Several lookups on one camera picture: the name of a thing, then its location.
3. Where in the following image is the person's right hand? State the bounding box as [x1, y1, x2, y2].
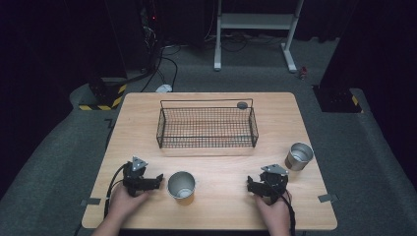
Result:
[254, 189, 293, 228]

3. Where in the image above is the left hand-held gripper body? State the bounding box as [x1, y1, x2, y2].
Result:
[122, 155, 155, 198]

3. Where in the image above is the dark equipment rack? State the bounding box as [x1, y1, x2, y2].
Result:
[103, 0, 165, 74]

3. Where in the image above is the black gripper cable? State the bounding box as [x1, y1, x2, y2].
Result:
[103, 162, 129, 219]
[264, 179, 297, 236]

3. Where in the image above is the metal cup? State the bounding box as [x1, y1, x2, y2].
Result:
[166, 170, 197, 201]
[284, 141, 315, 172]

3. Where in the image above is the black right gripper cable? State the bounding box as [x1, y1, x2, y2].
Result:
[264, 179, 297, 236]

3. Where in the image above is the black wire basket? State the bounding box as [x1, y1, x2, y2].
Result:
[155, 98, 260, 149]

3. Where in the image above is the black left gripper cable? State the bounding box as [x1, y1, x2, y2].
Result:
[103, 162, 129, 219]

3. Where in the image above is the white metal stand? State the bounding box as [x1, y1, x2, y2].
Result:
[213, 0, 305, 74]

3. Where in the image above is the black yellow striped stand base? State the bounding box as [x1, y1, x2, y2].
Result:
[313, 84, 364, 114]
[78, 77, 128, 112]

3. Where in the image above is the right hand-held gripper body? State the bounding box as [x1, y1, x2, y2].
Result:
[259, 163, 290, 206]

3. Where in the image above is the black floor cable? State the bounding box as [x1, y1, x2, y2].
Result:
[140, 45, 182, 93]

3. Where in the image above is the grey tape piece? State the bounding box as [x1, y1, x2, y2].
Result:
[317, 193, 340, 204]
[80, 197, 102, 207]

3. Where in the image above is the person's left hand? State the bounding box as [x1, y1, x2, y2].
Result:
[108, 184, 150, 224]

